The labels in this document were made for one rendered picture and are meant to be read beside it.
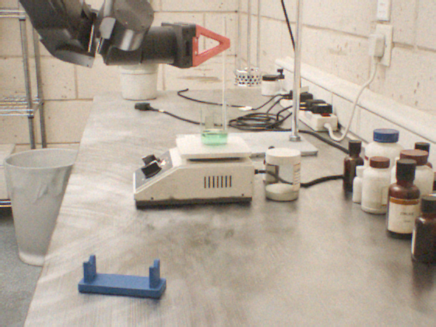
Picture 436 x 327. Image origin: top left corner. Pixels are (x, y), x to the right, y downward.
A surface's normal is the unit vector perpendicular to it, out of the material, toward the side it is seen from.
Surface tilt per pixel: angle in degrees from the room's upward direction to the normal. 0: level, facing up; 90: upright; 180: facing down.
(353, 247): 0
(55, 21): 130
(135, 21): 57
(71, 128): 90
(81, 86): 90
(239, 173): 90
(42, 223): 94
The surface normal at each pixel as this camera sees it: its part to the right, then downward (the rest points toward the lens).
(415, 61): -0.99, 0.04
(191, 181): 0.13, 0.26
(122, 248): 0.00, -0.97
